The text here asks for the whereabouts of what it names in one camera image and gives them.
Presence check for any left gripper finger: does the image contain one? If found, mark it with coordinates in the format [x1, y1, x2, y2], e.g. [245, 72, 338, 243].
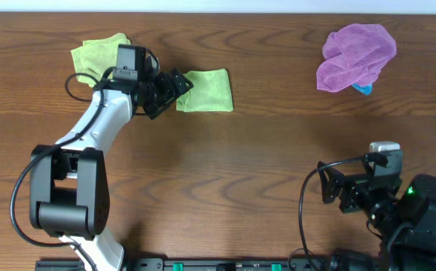
[148, 99, 176, 120]
[170, 69, 194, 99]

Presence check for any green microfiber cloth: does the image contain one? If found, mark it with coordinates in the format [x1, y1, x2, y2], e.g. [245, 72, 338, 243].
[176, 69, 234, 113]

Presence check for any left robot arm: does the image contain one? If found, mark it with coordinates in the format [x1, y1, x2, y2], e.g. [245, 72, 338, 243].
[29, 67, 194, 270]

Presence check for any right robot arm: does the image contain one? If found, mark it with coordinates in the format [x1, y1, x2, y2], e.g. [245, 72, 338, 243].
[317, 150, 436, 270]

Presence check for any folded green cloth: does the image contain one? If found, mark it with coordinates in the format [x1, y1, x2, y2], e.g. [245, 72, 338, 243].
[71, 33, 131, 80]

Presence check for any blue cloth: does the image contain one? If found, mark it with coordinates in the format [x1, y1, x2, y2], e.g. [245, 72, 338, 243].
[352, 84, 373, 96]

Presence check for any purple cloth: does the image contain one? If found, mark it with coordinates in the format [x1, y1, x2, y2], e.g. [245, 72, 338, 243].
[316, 23, 397, 93]

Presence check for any left black cable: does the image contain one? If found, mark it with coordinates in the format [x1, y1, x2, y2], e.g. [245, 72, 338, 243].
[9, 47, 162, 271]

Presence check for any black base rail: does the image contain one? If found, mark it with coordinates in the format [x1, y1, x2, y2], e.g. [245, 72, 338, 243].
[35, 258, 315, 271]

